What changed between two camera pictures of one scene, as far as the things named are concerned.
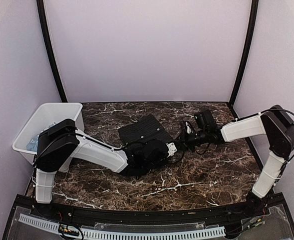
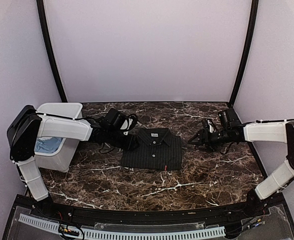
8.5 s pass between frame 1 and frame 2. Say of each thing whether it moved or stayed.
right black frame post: stayed
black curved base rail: stayed
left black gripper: moved
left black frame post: stayed
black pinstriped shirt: moved
